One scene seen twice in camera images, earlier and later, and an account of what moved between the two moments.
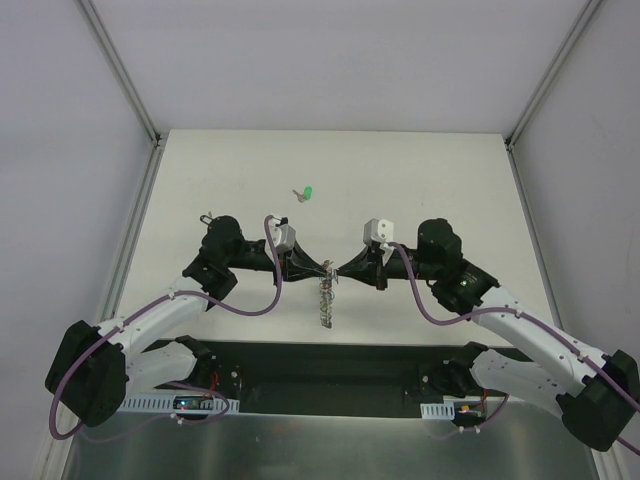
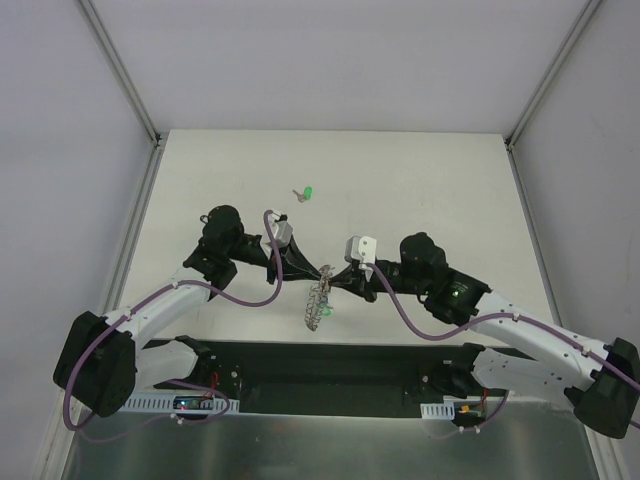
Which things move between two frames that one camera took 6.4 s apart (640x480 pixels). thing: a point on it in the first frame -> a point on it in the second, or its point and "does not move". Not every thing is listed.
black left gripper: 282,265 does not move
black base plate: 284,376 does not move
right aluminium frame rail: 510,145 does not move
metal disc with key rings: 327,293 -> 318,297
